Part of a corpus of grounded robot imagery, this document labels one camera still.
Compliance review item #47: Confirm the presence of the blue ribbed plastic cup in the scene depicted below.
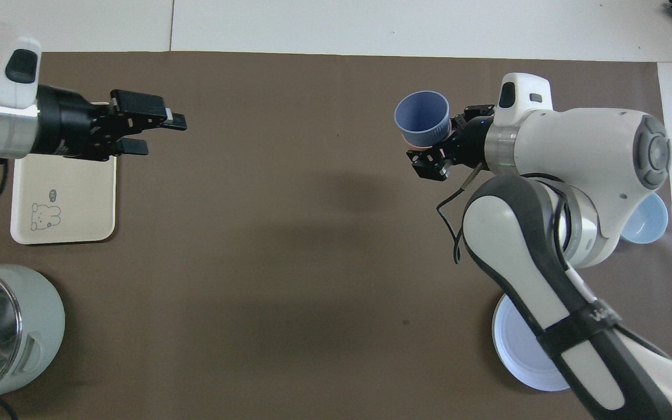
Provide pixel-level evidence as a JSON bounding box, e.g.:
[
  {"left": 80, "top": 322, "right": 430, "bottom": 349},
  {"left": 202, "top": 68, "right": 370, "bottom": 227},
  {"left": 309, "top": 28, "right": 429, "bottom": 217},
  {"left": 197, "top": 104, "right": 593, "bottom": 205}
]
[{"left": 394, "top": 90, "right": 451, "bottom": 148}]

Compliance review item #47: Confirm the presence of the cream rabbit print tray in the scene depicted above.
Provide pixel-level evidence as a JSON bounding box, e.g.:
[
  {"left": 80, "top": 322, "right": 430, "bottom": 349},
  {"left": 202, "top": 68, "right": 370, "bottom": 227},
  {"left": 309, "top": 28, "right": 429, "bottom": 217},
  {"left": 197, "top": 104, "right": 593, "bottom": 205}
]
[{"left": 10, "top": 103, "right": 120, "bottom": 245}]

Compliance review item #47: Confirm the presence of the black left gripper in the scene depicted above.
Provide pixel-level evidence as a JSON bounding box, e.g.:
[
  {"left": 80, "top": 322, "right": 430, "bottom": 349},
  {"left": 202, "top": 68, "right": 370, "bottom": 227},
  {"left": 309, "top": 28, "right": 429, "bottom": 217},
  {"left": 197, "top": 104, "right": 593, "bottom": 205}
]
[{"left": 36, "top": 85, "right": 188, "bottom": 163}]

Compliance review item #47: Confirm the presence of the brown paper table mat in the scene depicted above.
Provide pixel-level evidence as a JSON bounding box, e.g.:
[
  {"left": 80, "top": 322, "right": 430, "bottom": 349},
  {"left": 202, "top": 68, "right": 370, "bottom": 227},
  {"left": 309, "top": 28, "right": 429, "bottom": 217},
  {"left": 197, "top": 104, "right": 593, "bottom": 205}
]
[{"left": 0, "top": 51, "right": 672, "bottom": 420}]

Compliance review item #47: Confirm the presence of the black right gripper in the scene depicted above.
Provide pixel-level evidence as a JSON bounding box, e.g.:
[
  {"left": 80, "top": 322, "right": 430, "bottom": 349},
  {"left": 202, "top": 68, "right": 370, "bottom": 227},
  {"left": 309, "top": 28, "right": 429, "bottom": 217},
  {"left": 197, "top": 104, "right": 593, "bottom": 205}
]
[{"left": 407, "top": 104, "right": 495, "bottom": 182}]

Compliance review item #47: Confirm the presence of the light blue bowl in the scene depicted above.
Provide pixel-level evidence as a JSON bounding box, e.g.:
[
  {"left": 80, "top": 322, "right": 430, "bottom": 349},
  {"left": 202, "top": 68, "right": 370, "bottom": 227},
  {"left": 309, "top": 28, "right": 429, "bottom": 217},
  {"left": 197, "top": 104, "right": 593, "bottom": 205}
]
[{"left": 619, "top": 192, "right": 669, "bottom": 244}]

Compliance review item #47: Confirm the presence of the pale blue round plate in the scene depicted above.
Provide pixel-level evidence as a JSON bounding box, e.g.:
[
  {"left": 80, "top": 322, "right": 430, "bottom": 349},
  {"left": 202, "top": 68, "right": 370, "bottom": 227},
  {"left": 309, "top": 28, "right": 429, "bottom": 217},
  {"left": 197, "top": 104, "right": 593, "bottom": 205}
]
[{"left": 492, "top": 293, "right": 573, "bottom": 392}]

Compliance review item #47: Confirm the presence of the mint green steel-lined pot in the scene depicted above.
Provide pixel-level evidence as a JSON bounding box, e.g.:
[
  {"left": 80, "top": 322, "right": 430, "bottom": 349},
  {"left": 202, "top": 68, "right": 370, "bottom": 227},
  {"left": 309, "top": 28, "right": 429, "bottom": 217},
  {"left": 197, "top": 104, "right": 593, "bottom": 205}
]
[{"left": 0, "top": 264, "right": 66, "bottom": 407}]

